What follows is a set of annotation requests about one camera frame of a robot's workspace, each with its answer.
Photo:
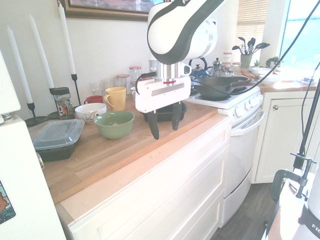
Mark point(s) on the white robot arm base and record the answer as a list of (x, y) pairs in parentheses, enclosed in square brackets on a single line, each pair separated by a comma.
[(305, 215)]

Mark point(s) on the black metal clamp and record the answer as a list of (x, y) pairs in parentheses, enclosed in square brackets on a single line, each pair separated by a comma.
[(297, 175)]

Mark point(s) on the beige cereal pieces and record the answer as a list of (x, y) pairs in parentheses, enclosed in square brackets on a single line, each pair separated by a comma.
[(115, 123)]

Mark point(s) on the clear plastic container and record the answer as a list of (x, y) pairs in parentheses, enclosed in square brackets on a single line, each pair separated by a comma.
[(36, 128)]

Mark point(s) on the clear drinking glass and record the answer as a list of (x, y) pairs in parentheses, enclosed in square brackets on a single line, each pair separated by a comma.
[(95, 88), (107, 83)]

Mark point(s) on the white drawer cabinet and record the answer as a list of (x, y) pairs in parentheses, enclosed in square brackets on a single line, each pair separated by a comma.
[(160, 190)]

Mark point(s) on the spice jar with black lid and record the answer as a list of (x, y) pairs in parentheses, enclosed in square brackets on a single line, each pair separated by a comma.
[(63, 105)]

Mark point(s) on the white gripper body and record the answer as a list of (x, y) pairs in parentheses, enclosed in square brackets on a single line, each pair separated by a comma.
[(162, 92)]

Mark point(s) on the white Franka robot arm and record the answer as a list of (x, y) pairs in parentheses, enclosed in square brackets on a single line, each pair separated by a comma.
[(172, 30)]

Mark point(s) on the black camera stand pole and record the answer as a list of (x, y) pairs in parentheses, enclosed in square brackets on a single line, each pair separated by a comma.
[(308, 120)]

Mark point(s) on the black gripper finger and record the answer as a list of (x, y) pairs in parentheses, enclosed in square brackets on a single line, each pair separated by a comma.
[(177, 116), (153, 125)]

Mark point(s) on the colourful fridge magnet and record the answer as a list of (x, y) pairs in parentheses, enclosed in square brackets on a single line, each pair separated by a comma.
[(6, 202)]

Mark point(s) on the small white patterned mug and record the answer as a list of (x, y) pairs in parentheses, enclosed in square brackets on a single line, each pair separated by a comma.
[(133, 93)]

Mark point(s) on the white stove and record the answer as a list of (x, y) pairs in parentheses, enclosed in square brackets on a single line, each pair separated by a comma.
[(242, 140)]

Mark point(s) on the tall white candle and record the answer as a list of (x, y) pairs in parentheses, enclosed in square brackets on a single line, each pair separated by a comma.
[(20, 67), (67, 40), (41, 52)]

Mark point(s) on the orange cloth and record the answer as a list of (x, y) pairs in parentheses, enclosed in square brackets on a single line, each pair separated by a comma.
[(247, 73)]

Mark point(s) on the white door cabinet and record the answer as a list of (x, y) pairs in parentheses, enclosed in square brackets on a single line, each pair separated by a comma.
[(282, 135)]

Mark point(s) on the glass french press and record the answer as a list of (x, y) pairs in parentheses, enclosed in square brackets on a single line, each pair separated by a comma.
[(217, 67)]

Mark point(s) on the window blinds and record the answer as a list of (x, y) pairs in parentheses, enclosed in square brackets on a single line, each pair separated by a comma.
[(251, 20)]

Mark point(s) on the green ceramic bowl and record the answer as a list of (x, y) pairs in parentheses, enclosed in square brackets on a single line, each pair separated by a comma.
[(115, 127)]

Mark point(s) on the black container with clear lid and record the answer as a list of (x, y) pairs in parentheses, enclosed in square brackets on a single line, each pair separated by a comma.
[(56, 140)]

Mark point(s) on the red mug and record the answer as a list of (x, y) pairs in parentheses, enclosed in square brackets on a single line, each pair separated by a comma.
[(95, 99)]

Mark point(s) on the small potted green plant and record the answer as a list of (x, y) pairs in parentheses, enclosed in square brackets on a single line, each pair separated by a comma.
[(273, 62)]

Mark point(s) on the blue kettle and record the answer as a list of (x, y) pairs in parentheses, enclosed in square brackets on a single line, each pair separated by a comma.
[(200, 71)]

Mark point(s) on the yellow mug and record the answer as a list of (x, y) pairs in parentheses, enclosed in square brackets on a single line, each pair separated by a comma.
[(116, 98)]

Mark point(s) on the open black plastic box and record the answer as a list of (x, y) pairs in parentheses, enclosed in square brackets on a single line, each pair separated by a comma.
[(165, 113)]

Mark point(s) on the glass jar with checkered lid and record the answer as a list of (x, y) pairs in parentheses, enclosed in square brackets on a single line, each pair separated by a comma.
[(123, 81), (135, 73), (227, 57)]

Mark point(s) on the white bowl with swirl pattern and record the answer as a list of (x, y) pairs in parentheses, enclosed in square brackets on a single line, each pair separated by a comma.
[(88, 112)]

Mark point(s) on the green utensil crock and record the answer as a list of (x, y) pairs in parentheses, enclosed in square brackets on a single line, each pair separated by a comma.
[(246, 61)]

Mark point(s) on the white serving bowl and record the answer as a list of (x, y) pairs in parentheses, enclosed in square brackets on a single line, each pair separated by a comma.
[(261, 71), (268, 79)]

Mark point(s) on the wooden picture frame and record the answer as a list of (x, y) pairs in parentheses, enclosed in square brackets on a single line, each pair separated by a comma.
[(105, 13)]

